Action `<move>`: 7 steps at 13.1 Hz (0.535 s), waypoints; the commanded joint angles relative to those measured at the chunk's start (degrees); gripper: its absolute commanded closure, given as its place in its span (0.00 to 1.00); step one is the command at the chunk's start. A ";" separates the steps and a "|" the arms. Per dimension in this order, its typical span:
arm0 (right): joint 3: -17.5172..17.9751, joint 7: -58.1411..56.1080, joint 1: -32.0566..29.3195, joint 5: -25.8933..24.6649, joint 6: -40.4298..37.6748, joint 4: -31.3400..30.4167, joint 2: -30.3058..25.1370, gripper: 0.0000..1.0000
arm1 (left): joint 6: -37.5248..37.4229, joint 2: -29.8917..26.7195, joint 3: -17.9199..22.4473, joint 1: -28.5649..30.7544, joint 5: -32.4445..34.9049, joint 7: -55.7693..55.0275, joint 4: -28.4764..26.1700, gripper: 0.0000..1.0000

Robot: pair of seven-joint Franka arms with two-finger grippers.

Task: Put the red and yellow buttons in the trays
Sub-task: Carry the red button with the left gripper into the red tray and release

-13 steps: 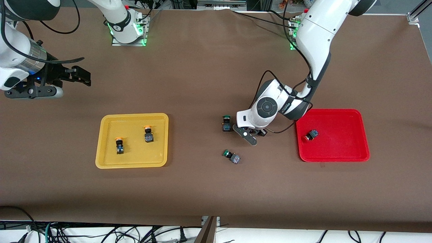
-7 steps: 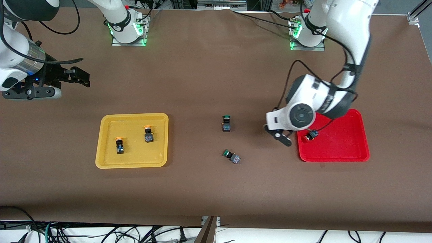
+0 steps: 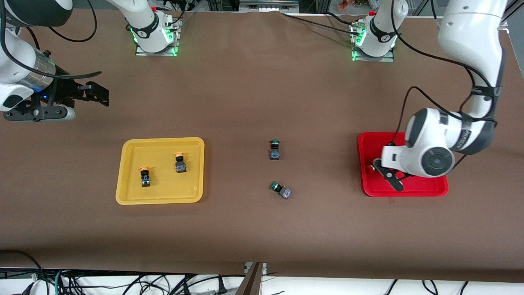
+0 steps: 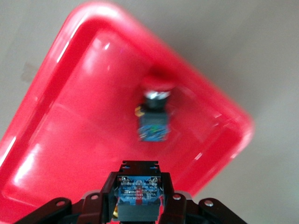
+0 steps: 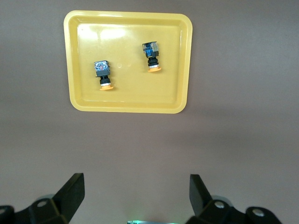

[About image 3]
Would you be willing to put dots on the orange push button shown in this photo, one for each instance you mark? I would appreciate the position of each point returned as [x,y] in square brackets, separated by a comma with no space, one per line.
[145,180]
[180,167]

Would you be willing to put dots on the green push button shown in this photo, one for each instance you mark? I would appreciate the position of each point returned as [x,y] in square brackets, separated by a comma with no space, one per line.
[274,153]
[285,192]

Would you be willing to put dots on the aluminium frame rail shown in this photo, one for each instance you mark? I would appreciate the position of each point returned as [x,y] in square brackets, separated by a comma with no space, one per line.
[268,6]

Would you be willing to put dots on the yellow plastic tray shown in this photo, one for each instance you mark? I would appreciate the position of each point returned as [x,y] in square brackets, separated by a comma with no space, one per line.
[159,192]

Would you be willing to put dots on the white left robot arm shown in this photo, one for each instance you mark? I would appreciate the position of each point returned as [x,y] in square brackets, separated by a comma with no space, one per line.
[425,131]

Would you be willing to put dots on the colourful small objects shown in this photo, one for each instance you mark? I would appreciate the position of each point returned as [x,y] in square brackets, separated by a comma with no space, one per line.
[348,4]

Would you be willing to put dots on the fabric table cover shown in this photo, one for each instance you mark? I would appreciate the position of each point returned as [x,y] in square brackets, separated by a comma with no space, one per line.
[262,229]

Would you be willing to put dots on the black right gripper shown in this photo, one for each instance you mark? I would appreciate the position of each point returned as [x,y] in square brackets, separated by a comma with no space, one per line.
[64,91]

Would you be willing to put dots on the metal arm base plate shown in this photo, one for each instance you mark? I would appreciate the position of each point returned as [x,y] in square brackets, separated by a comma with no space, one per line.
[385,58]
[163,53]

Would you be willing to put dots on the black power plug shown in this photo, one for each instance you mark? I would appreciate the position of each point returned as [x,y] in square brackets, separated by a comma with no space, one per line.
[222,287]

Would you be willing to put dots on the red plastic tray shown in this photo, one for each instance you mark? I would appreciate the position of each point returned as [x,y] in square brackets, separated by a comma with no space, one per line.
[368,143]

